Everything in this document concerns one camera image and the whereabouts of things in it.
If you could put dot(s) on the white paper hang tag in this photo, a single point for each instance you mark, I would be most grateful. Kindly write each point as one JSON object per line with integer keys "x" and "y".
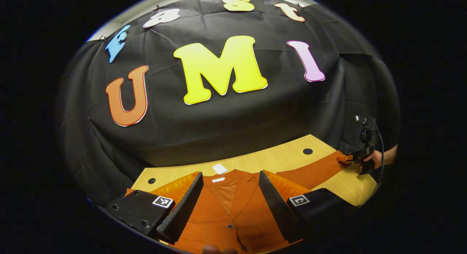
{"x": 220, "y": 169}

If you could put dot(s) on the orange button-up garment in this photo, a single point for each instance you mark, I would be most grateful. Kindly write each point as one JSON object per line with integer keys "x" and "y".
{"x": 233, "y": 206}

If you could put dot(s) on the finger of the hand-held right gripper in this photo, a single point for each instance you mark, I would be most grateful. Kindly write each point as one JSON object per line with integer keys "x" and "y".
{"x": 344, "y": 158}

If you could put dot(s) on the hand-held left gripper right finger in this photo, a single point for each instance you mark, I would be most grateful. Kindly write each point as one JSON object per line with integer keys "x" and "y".
{"x": 275, "y": 206}

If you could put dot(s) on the black backdrop cloth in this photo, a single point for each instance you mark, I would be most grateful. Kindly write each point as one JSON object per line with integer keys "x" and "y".
{"x": 233, "y": 115}

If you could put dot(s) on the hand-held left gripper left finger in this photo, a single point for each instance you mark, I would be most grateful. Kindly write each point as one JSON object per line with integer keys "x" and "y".
{"x": 184, "y": 206}

